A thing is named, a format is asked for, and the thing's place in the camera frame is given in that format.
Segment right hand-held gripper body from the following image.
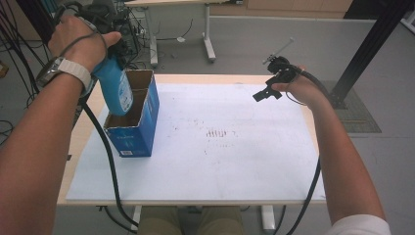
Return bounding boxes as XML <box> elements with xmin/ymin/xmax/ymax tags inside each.
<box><xmin>265</xmin><ymin>55</ymin><xmax>302</xmax><ymax>85</ymax></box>

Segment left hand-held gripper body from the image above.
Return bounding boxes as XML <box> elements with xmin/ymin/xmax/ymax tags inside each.
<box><xmin>77</xmin><ymin>3</ymin><xmax>131</xmax><ymax>71</ymax></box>

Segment blue bottle with white cap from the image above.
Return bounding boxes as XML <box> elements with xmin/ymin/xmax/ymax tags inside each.
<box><xmin>91</xmin><ymin>55</ymin><xmax>135</xmax><ymax>118</ymax></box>

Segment blue cardboard box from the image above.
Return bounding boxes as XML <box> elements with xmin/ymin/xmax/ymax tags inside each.
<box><xmin>103</xmin><ymin>69</ymin><xmax>161</xmax><ymax>159</ymax></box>

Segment person's right hand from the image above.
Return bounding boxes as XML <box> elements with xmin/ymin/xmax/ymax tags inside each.
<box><xmin>271</xmin><ymin>65</ymin><xmax>329</xmax><ymax>107</ymax></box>

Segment person's left hand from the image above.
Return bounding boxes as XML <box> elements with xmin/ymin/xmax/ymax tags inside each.
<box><xmin>47</xmin><ymin>14</ymin><xmax>122</xmax><ymax>73</ymax></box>

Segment thin metal rod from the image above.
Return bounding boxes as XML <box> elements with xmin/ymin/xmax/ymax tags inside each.
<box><xmin>262</xmin><ymin>36</ymin><xmax>296</xmax><ymax>65</ymax></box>

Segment wristwatch with white band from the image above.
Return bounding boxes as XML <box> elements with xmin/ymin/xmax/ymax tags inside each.
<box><xmin>34</xmin><ymin>57</ymin><xmax>94</xmax><ymax>97</ymax></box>

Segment white table mat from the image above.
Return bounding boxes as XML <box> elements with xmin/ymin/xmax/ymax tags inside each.
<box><xmin>65</xmin><ymin>82</ymin><xmax>327</xmax><ymax>202</ymax></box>

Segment white background desk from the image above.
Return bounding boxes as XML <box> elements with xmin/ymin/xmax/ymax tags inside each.
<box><xmin>123</xmin><ymin>0</ymin><xmax>246</xmax><ymax>68</ymax></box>

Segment grey floor mat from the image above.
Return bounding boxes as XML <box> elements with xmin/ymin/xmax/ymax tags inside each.
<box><xmin>336</xmin><ymin>81</ymin><xmax>383</xmax><ymax>134</ymax></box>

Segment white table leg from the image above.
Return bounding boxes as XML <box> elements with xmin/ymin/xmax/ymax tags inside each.
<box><xmin>131</xmin><ymin>205</ymin><xmax>144</xmax><ymax>231</ymax></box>
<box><xmin>259</xmin><ymin>205</ymin><xmax>277</xmax><ymax>233</ymax></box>

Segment person's white right sleeve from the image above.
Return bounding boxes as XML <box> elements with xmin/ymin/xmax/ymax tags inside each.
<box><xmin>321</xmin><ymin>213</ymin><xmax>392</xmax><ymax>235</ymax></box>

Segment person's olive trousers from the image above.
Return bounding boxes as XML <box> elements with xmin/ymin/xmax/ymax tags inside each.
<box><xmin>136</xmin><ymin>206</ymin><xmax>246</xmax><ymax>235</ymax></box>

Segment computer equipment with cables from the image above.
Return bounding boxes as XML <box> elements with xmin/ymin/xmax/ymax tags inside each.
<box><xmin>111</xmin><ymin>8</ymin><xmax>146</xmax><ymax>47</ymax></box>

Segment thin grey wire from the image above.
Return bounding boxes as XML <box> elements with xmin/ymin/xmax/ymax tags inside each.
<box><xmin>59</xmin><ymin>30</ymin><xmax>109</xmax><ymax>62</ymax></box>

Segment black cable with white plug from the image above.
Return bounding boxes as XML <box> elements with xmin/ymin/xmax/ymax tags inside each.
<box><xmin>156</xmin><ymin>19</ymin><xmax>194</xmax><ymax>43</ymax></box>

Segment black metal frame post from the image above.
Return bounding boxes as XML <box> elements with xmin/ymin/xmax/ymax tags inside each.
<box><xmin>331</xmin><ymin>0</ymin><xmax>415</xmax><ymax>111</ymax></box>
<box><xmin>14</xmin><ymin>0</ymin><xmax>58</xmax><ymax>47</ymax></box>

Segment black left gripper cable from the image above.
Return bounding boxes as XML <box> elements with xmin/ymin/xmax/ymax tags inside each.
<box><xmin>79</xmin><ymin>96</ymin><xmax>140</xmax><ymax>234</ymax></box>

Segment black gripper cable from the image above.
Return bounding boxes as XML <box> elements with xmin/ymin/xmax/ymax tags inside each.
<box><xmin>286</xmin><ymin>67</ymin><xmax>334</xmax><ymax>235</ymax></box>
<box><xmin>79</xmin><ymin>96</ymin><xmax>140</xmax><ymax>234</ymax></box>

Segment bundle of black floor cables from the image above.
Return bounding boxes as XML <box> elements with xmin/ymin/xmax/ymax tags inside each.
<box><xmin>0</xmin><ymin>6</ymin><xmax>50</xmax><ymax>145</ymax></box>

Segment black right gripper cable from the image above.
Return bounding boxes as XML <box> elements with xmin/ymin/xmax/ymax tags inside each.
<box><xmin>286</xmin><ymin>67</ymin><xmax>334</xmax><ymax>235</ymax></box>

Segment black cable under table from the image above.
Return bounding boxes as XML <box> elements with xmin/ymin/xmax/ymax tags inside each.
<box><xmin>97</xmin><ymin>205</ymin><xmax>138</xmax><ymax>235</ymax></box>

